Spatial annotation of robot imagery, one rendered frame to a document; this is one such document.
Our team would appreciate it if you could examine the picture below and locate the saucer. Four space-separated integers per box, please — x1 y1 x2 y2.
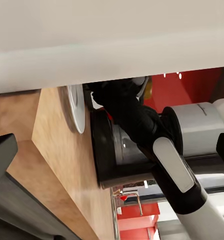
63 83 85 134

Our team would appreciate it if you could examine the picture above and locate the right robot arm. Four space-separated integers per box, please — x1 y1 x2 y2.
87 76 224 240

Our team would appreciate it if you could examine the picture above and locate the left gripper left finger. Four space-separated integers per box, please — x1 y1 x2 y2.
0 133 18 180

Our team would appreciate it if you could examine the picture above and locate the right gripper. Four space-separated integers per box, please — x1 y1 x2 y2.
87 78 147 131

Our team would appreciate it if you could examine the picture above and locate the bottle of coffee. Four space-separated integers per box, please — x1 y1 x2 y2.
82 75 153 112

